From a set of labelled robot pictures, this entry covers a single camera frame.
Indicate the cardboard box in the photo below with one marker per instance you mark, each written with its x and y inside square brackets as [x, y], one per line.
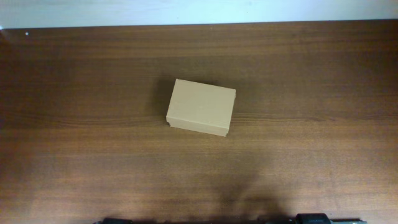
[201, 107]

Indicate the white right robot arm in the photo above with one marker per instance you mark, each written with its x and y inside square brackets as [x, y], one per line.
[312, 218]

